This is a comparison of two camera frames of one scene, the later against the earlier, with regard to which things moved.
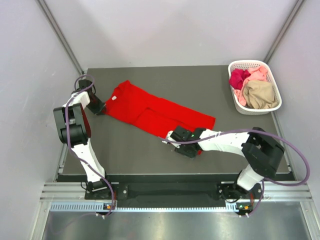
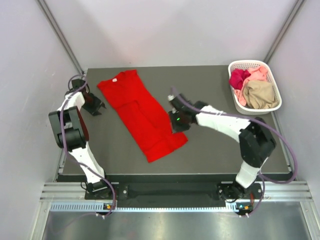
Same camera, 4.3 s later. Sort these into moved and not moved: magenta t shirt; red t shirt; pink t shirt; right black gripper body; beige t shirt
Moved: red t shirt; right black gripper body
Not moved: beige t shirt; magenta t shirt; pink t shirt
